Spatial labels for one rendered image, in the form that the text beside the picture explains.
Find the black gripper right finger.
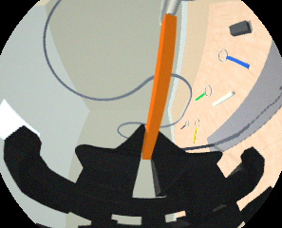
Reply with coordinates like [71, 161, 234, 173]
[151, 132, 223, 198]

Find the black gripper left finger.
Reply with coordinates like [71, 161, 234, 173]
[75, 124, 145, 191]

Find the white loop with orange handle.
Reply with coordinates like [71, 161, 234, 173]
[141, 0, 181, 160]

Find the white rectangular bar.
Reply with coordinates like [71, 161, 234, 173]
[212, 91, 234, 106]

